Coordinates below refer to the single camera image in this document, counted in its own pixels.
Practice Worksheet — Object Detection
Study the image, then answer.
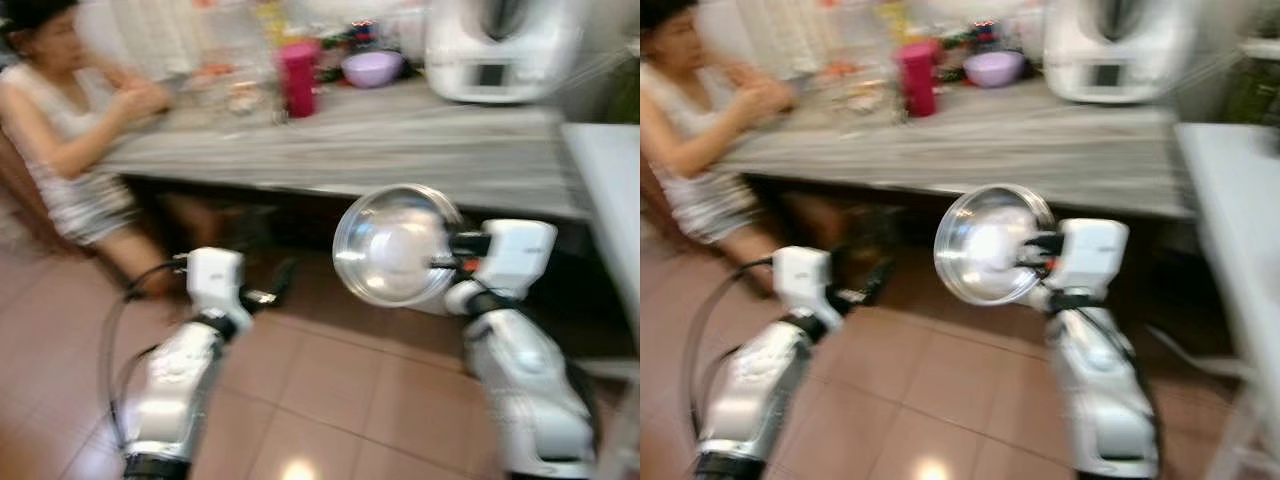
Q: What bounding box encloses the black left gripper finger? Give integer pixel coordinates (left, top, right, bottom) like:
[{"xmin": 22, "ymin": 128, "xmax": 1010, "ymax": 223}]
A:
[
  {"xmin": 857, "ymin": 257, "xmax": 897, "ymax": 301},
  {"xmin": 264, "ymin": 257, "xmax": 300, "ymax": 303}
]

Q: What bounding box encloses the stainless steel bowl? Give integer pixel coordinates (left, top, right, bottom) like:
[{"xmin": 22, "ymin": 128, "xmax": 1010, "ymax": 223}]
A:
[
  {"xmin": 332, "ymin": 184, "xmax": 467, "ymax": 309},
  {"xmin": 933, "ymin": 184, "xmax": 1059, "ymax": 307}
]

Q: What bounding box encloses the grey marble dining table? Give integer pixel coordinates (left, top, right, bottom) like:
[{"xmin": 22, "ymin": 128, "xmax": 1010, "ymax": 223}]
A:
[
  {"xmin": 715, "ymin": 78, "xmax": 1196, "ymax": 251},
  {"xmin": 98, "ymin": 78, "xmax": 593, "ymax": 251}
]

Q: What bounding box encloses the white side table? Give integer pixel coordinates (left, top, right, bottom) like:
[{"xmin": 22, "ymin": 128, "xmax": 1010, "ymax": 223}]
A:
[
  {"xmin": 1174, "ymin": 121, "xmax": 1280, "ymax": 411},
  {"xmin": 560, "ymin": 121, "xmax": 641, "ymax": 336}
]

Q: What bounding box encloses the purple bowl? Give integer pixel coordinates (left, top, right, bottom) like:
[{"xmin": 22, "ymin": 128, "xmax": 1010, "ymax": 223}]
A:
[
  {"xmin": 341, "ymin": 50, "xmax": 405, "ymax": 90},
  {"xmin": 963, "ymin": 50, "xmax": 1027, "ymax": 90}
]

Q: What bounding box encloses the clear glass jar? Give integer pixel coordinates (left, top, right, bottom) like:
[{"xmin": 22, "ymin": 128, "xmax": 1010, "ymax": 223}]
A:
[
  {"xmin": 813, "ymin": 58, "xmax": 898, "ymax": 118},
  {"xmin": 192, "ymin": 58, "xmax": 278, "ymax": 120}
]

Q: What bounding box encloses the white kitchen appliance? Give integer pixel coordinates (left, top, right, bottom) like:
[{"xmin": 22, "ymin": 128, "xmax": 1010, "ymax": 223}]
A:
[
  {"xmin": 1043, "ymin": 0, "xmax": 1202, "ymax": 105},
  {"xmin": 424, "ymin": 0, "xmax": 587, "ymax": 105}
]

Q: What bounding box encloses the pink tumbler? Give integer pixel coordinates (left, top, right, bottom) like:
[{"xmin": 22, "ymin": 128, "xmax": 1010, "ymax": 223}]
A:
[
  {"xmin": 897, "ymin": 40, "xmax": 942, "ymax": 119},
  {"xmin": 277, "ymin": 40, "xmax": 323, "ymax": 120}
]

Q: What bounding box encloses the person in white top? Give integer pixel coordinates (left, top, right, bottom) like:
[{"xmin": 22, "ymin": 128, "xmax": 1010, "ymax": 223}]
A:
[
  {"xmin": 0, "ymin": 0, "xmax": 219, "ymax": 301},
  {"xmin": 640, "ymin": 0, "xmax": 803, "ymax": 293}
]

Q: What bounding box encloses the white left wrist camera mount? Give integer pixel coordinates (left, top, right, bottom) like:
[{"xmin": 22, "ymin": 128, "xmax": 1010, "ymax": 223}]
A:
[
  {"xmin": 185, "ymin": 246, "xmax": 247, "ymax": 317},
  {"xmin": 772, "ymin": 245, "xmax": 832, "ymax": 317}
]

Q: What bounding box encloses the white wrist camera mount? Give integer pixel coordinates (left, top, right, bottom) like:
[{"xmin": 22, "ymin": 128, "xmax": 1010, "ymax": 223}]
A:
[
  {"xmin": 477, "ymin": 219, "xmax": 559, "ymax": 301},
  {"xmin": 185, "ymin": 246, "xmax": 247, "ymax": 317},
  {"xmin": 772, "ymin": 245, "xmax": 832, "ymax": 317},
  {"xmin": 1054, "ymin": 217, "xmax": 1130, "ymax": 297}
]

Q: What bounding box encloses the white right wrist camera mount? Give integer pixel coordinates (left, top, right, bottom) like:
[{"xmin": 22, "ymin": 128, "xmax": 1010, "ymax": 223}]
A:
[
  {"xmin": 477, "ymin": 219, "xmax": 559, "ymax": 301},
  {"xmin": 1054, "ymin": 217, "xmax": 1130, "ymax": 297}
]

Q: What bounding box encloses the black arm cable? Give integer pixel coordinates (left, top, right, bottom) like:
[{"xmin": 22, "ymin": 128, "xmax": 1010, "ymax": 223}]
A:
[
  {"xmin": 681, "ymin": 256, "xmax": 777, "ymax": 443},
  {"xmin": 98, "ymin": 258, "xmax": 190, "ymax": 453}
]

